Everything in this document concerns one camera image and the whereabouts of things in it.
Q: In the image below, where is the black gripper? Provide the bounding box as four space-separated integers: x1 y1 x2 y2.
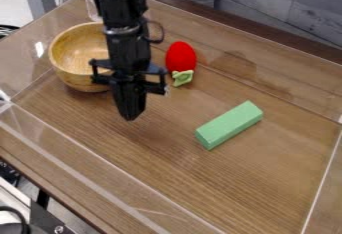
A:
88 59 168 120

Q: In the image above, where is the green foam stick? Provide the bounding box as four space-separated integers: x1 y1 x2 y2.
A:
195 101 263 150

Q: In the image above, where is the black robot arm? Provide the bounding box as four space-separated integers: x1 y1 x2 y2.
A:
90 0 167 121

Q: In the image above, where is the brown wooden bowl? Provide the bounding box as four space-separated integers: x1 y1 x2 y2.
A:
48 22 108 93

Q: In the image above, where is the red toy strawberry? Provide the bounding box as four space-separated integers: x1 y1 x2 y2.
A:
166 41 196 87

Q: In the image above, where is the black metal table leg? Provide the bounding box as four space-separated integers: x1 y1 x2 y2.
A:
36 190 49 209

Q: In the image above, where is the clear acrylic corner bracket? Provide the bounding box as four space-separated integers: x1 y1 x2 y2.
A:
86 0 103 22

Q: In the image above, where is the clear acrylic enclosure wall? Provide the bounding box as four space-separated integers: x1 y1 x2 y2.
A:
0 0 342 234

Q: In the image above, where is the black cable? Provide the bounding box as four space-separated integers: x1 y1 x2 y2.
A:
0 206 31 234

